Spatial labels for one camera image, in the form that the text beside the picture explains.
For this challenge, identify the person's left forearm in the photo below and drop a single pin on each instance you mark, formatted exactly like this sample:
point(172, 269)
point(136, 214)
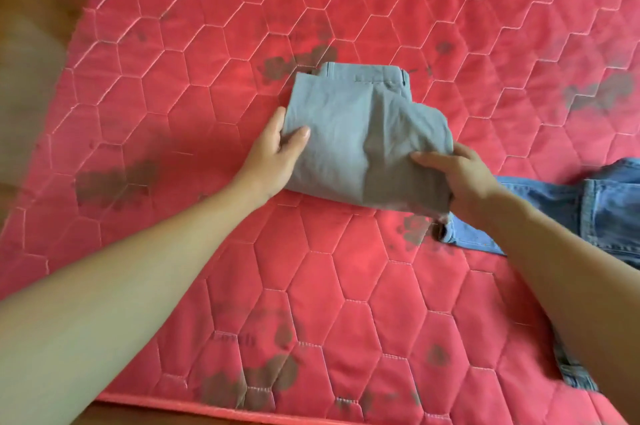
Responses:
point(110, 300)

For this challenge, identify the person's right forearm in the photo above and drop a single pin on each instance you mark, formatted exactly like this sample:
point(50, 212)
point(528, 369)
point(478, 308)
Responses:
point(575, 280)

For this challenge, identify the person's right hand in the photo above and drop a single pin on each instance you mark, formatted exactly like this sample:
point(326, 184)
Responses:
point(470, 185)

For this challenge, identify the person's left hand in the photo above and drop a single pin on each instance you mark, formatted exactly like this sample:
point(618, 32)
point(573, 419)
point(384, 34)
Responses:
point(270, 160)

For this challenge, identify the light blue jeans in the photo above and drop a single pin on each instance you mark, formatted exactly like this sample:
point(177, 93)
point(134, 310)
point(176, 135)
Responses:
point(610, 210)

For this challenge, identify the red quilted mattress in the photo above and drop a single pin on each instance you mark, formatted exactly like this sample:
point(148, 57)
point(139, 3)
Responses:
point(350, 290)

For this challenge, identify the grey trousers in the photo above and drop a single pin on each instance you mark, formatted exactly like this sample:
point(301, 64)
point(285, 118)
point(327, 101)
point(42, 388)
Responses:
point(360, 140)

